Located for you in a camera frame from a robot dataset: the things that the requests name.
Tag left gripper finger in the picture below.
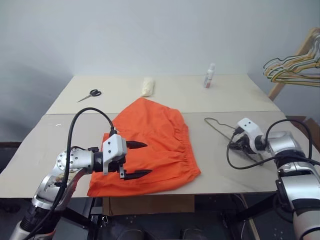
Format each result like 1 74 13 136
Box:
118 162 154 182
126 140 148 150

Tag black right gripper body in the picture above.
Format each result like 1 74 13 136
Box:
234 134 255 153

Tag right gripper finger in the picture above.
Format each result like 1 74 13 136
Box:
240 149 261 161
229 141 248 152

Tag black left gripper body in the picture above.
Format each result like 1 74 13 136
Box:
108 156 128 174

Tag dark wire hanger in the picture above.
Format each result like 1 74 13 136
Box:
204 117 265 167

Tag orange shorts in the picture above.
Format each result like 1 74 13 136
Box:
86 97 202 198

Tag brown cardboard box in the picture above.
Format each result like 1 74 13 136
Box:
102 194 196 217

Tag dark rounded shape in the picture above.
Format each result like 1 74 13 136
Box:
179 227 209 240
116 226 149 240

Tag white rolled plastic bag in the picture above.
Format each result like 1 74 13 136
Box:
140 76 155 98

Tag bunch of hangers on rack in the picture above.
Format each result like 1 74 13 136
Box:
267 27 320 101

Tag white spray bottle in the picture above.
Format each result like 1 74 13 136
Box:
203 62 217 89

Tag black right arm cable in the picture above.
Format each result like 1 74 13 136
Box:
226 118 320 171

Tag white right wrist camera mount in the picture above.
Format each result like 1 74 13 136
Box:
236 117 266 154

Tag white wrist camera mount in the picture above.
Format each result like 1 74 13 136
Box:
236 117 266 154
101 134 128 176

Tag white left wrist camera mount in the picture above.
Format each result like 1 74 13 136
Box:
101 134 128 176

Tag black metal table frame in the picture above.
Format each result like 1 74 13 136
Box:
59 193 279 232

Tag black handled scissors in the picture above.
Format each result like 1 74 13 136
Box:
76 88 103 104

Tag yellow wire hanger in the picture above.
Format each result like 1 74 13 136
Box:
264 53 320 87

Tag green wire hanger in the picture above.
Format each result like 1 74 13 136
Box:
262 49 320 85

